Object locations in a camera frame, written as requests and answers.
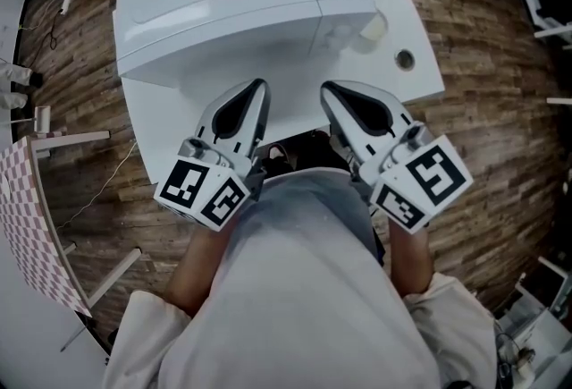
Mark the white power strip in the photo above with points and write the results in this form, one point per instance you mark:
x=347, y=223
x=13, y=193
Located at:
x=67, y=2

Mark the person's black trousers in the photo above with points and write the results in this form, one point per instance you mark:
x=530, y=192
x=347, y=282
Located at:
x=308, y=154

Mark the person's left forearm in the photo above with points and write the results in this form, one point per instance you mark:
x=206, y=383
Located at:
x=201, y=271

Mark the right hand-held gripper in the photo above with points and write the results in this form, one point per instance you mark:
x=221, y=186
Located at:
x=415, y=190

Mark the person's light shirt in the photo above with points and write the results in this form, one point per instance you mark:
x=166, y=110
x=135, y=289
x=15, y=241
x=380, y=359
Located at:
x=295, y=289

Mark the white table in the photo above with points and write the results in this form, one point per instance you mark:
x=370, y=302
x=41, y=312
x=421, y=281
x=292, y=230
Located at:
x=411, y=25

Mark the person's right forearm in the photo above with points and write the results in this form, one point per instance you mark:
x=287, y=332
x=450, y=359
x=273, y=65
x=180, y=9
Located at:
x=411, y=262

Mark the pink checkered table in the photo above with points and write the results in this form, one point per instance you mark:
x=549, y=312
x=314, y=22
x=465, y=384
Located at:
x=27, y=222

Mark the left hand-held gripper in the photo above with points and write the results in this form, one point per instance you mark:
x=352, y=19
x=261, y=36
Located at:
x=210, y=186

